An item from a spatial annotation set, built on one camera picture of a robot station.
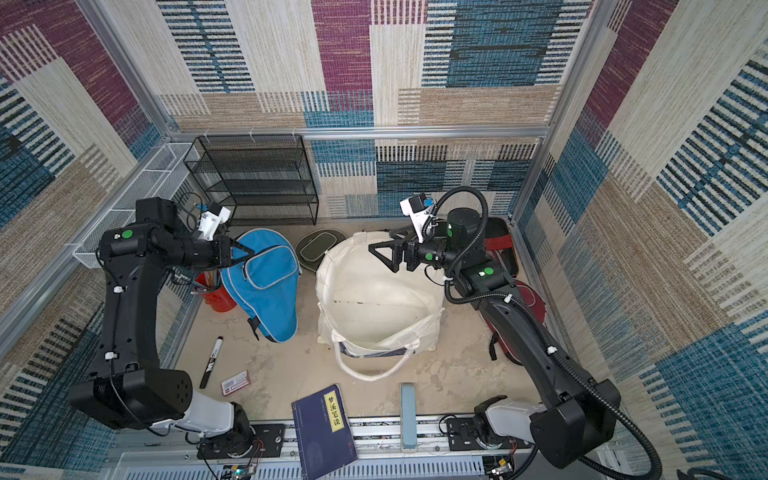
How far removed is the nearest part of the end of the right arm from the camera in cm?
59

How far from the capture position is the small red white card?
826 millimetres

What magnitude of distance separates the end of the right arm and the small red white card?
0.55 metres
